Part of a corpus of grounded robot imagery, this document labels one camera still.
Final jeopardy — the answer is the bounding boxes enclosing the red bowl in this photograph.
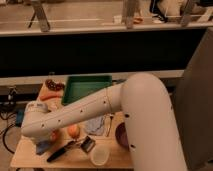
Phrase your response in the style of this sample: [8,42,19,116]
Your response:
[50,130,60,142]

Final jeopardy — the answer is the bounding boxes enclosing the orange fruit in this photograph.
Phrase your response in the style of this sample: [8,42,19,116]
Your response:
[67,124,80,139]

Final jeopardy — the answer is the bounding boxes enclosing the black metal scraper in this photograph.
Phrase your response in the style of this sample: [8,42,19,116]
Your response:
[80,136,95,153]

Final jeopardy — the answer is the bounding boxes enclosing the white cup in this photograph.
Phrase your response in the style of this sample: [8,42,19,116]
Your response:
[90,144,110,166]

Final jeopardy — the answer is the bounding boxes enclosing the grey cabinet panel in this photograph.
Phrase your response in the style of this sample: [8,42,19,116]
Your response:
[172,27,213,171]

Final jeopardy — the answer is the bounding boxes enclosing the black cable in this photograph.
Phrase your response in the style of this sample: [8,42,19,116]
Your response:
[1,123,21,155]

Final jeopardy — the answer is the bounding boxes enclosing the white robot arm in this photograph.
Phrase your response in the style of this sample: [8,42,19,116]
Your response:
[21,72,187,171]

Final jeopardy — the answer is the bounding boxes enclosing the blue grey cloth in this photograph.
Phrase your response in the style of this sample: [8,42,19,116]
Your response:
[84,116,105,136]

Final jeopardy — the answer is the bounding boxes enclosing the black handled knife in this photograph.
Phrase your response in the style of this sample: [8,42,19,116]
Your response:
[46,141,76,163]

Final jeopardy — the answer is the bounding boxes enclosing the green tray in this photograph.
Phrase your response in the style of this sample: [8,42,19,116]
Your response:
[61,75,112,105]

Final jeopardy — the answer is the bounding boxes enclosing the dark purple bowl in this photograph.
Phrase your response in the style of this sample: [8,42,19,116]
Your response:
[115,122,129,149]

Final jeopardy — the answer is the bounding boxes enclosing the orange carrot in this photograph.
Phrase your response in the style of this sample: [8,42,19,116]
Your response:
[39,94,62,101]

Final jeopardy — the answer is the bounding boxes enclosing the metal fork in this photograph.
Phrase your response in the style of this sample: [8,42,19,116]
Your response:
[105,114,114,137]

